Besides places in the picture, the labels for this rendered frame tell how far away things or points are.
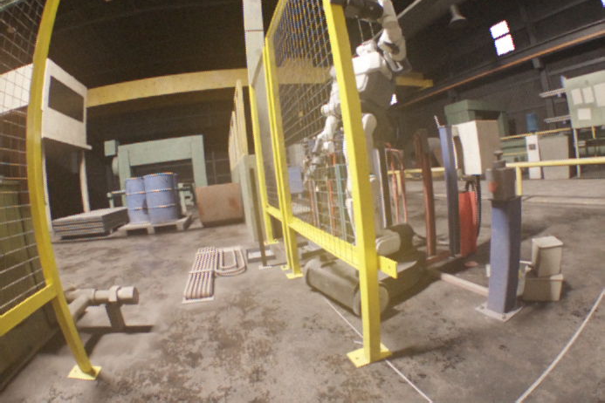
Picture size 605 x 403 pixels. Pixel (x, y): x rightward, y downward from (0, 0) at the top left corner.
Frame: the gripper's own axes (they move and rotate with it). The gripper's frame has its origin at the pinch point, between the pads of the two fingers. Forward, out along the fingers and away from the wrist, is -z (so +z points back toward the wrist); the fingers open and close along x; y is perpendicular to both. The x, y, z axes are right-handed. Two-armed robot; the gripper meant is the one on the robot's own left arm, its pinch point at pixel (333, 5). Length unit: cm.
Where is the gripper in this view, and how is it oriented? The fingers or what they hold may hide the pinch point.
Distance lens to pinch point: 108.2
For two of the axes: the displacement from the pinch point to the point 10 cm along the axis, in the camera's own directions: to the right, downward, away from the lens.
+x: -2.8, 0.2, 9.6
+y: -1.2, -9.9, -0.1
